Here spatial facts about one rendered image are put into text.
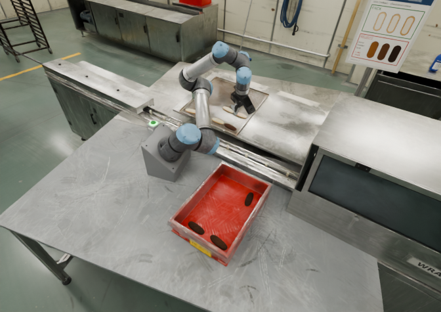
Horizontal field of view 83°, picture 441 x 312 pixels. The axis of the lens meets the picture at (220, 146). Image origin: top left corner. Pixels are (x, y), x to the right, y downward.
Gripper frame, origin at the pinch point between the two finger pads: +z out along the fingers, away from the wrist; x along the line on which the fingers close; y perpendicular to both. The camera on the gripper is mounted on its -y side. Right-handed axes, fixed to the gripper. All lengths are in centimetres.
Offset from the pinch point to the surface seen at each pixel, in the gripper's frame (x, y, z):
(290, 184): 6, -53, 4
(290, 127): -26.9, -22.6, 18.2
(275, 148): -6.2, -28.9, 13.2
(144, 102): 43, 62, 28
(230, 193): 36, -36, 4
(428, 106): -169, -74, 64
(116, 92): 56, 86, 32
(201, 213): 56, -36, -3
